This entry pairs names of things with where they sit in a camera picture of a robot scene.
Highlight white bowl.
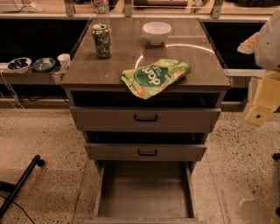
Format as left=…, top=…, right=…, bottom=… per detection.
left=143, top=22, right=172, bottom=46

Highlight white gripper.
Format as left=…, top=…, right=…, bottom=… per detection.
left=237, top=32, right=280, bottom=126

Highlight green soda can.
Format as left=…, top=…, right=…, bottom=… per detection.
left=92, top=24, right=111, bottom=59

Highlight white cable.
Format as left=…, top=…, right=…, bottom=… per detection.
left=0, top=69, right=25, bottom=109

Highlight top grey drawer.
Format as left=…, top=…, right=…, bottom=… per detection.
left=70, top=107, right=221, bottom=133

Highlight white paper cup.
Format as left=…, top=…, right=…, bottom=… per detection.
left=57, top=53, right=71, bottom=71

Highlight middle grey drawer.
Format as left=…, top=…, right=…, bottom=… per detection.
left=85, top=143, right=207, bottom=161

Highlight grey drawer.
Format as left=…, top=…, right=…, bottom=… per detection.
left=85, top=143, right=207, bottom=161
left=84, top=161, right=207, bottom=224
left=70, top=107, right=221, bottom=133

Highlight black caster wheel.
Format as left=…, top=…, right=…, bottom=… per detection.
left=272, top=153, right=280, bottom=161

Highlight dark blue bowl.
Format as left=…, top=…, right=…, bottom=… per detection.
left=32, top=58, right=56, bottom=73

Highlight black floor cable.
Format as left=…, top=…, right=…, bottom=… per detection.
left=0, top=193, right=37, bottom=224

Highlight grey drawer cabinet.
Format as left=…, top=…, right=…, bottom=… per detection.
left=60, top=17, right=232, bottom=224

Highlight clear plastic water bottle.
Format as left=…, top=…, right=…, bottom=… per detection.
left=94, top=0, right=111, bottom=32

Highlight blue patterned bowl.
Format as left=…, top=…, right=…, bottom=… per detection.
left=7, top=57, right=32, bottom=74

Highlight bottom grey drawer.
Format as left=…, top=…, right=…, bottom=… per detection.
left=84, top=161, right=207, bottom=224

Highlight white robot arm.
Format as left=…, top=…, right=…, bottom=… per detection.
left=237, top=9, right=280, bottom=125

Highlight green rice chip bag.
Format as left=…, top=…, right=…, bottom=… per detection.
left=121, top=59, right=191, bottom=100

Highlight black stand leg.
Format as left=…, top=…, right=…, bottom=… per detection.
left=0, top=155, right=45, bottom=219

